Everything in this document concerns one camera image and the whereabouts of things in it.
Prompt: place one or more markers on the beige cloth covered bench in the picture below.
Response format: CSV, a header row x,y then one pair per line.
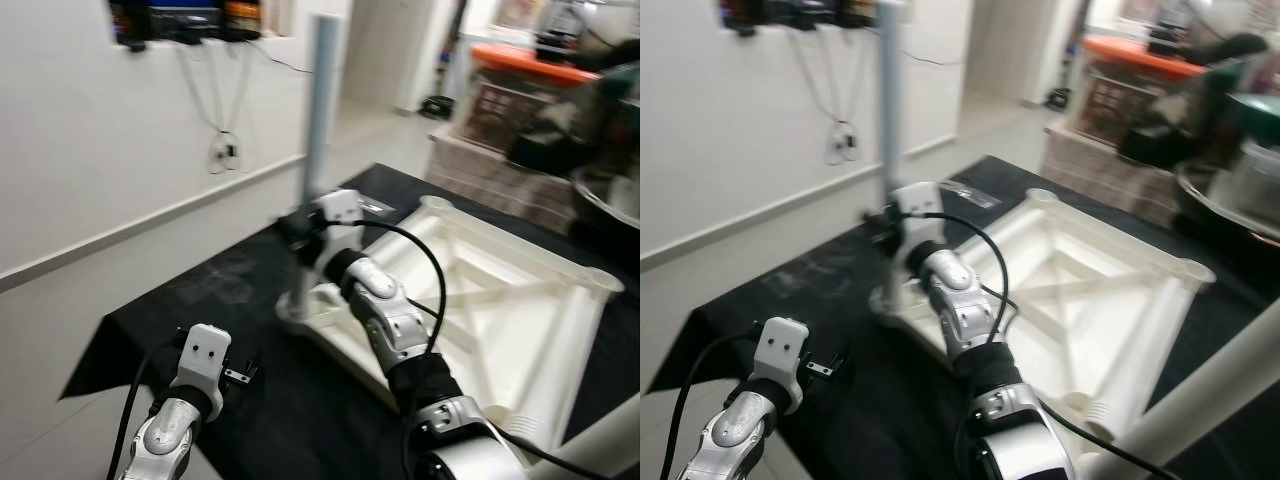
x,y
490,180
1100,170

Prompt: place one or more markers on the white plastic table top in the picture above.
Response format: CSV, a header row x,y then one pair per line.
x,y
500,300
1080,300

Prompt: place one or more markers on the red printed carton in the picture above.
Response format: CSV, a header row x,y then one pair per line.
x,y
1115,105
500,112

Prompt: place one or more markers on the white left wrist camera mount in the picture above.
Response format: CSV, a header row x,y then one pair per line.
x,y
203,355
782,350

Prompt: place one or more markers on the clear storage box orange lid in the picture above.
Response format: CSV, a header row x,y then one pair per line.
x,y
530,62
1140,55

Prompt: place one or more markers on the black kitchen appliance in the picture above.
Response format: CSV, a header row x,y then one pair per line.
x,y
560,35

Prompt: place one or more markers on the clear plastic container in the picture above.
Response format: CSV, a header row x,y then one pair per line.
x,y
1255,180

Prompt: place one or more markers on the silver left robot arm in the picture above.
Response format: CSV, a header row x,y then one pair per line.
x,y
165,440
735,435

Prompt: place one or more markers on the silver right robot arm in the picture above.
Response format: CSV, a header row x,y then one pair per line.
x,y
965,310
395,320

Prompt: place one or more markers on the green pot lid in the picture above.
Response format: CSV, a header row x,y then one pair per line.
x,y
1258,112

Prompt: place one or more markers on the white plastic table leg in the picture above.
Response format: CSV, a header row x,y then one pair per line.
x,y
1200,390
1150,350
890,100
322,110
605,440
575,350

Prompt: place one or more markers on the black tablecloth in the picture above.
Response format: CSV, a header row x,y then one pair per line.
x,y
250,400
800,300

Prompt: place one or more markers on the black round wok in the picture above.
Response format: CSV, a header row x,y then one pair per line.
x,y
605,200
1200,210

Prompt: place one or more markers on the clear plastic bag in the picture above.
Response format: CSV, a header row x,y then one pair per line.
x,y
978,194
215,282
375,207

